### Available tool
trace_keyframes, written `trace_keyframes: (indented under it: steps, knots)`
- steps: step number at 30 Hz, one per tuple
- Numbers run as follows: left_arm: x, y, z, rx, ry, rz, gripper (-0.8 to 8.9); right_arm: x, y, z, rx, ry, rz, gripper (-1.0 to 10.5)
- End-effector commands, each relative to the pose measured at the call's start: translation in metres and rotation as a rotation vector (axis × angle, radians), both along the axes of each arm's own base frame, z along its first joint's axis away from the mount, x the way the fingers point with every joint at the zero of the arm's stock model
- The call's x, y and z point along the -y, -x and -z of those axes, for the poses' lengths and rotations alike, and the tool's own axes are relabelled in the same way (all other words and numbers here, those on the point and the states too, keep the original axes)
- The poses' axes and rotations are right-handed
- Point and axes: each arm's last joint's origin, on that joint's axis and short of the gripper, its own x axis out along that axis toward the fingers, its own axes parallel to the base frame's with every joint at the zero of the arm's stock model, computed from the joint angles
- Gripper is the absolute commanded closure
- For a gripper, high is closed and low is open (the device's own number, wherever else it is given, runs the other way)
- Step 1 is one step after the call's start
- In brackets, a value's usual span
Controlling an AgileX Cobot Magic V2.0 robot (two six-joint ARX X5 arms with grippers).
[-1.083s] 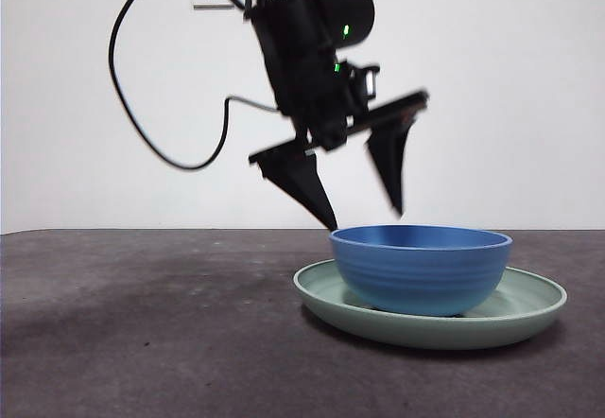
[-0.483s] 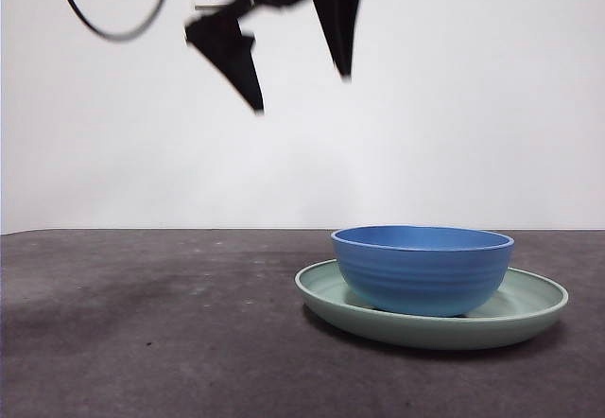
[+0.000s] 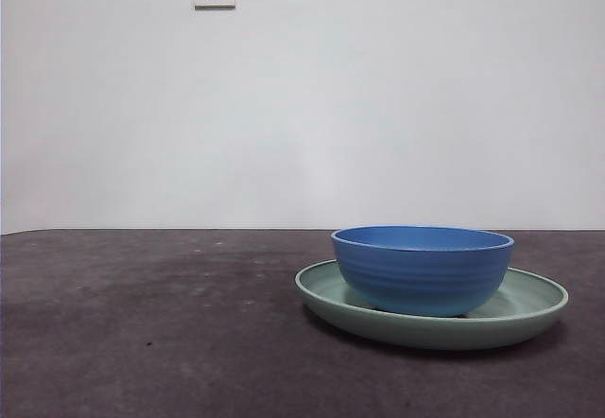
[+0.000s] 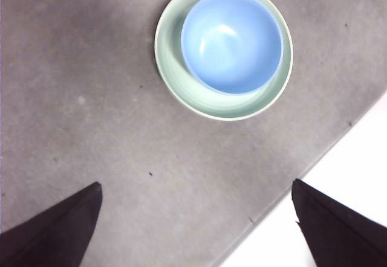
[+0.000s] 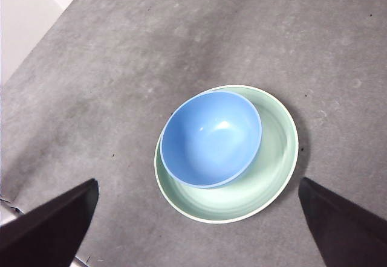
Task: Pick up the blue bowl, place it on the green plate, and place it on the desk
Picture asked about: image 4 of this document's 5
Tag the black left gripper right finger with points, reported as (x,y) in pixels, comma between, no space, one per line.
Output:
(335,230)

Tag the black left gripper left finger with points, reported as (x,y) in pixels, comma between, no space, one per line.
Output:
(54,230)

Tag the blue bowl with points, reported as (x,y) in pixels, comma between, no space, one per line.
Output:
(231,43)

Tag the green plate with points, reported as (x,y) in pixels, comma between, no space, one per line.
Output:
(169,67)

